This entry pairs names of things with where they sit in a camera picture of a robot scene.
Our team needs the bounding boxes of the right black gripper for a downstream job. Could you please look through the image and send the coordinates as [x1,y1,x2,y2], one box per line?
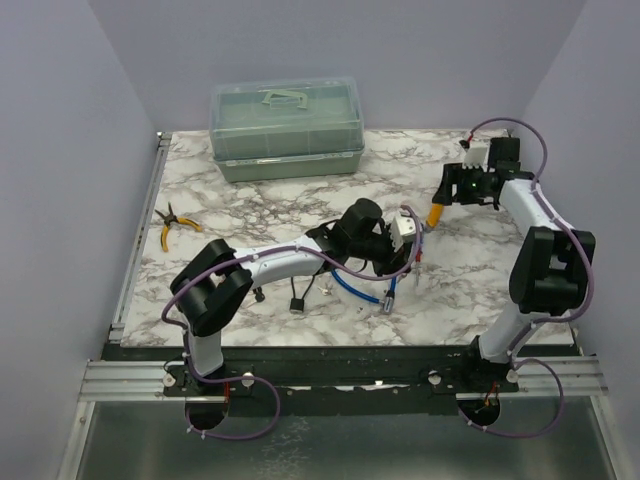
[431,164,489,206]

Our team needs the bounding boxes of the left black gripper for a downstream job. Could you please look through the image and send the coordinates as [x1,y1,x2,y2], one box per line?
[348,224,410,278]

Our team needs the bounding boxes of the orange handled tool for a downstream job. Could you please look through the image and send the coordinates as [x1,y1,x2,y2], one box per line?
[425,203,444,229]

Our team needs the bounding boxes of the blue cable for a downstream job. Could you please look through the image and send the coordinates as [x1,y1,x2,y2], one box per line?
[329,267,401,315]

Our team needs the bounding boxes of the small silver keys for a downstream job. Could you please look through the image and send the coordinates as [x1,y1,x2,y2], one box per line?
[318,284,332,296]

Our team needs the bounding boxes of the thin black cable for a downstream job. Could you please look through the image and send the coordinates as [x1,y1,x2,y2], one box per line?
[287,277,317,316]

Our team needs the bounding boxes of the small black keys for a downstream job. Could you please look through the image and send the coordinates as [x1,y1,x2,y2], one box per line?
[253,287,266,303]

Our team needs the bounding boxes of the clear green plastic storage box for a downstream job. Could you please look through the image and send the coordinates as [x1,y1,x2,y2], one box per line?
[209,77,365,183]

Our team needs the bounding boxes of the blue red screwdriver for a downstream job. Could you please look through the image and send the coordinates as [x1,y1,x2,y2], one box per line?
[412,222,433,288]

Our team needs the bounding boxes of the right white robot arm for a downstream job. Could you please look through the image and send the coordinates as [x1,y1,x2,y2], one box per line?
[426,137,596,392]

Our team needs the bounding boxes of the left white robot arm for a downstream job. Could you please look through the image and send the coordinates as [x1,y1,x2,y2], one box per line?
[167,198,422,395]

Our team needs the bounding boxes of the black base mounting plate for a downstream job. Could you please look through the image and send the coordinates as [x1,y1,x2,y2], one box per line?
[99,341,521,417]

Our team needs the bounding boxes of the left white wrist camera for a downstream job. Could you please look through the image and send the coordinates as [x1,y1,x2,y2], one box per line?
[389,214,417,251]

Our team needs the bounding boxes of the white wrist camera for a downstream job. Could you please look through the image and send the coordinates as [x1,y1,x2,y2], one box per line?
[460,140,489,169]
[389,214,417,251]

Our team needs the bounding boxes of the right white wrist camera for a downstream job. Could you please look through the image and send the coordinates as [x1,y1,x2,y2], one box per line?
[460,140,489,169]

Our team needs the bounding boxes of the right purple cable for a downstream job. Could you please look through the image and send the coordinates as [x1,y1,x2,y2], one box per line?
[464,117,597,437]

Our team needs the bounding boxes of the purple cable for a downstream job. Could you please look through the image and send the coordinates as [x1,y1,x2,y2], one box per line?
[464,117,597,437]
[160,203,425,441]

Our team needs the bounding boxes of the yellow handled pliers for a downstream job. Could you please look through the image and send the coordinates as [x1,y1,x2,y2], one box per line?
[155,202,203,253]

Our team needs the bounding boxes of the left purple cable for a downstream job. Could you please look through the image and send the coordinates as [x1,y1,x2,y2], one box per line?
[160,203,425,441]

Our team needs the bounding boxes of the aluminium rail frame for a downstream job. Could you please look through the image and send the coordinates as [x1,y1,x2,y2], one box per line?
[60,129,624,479]

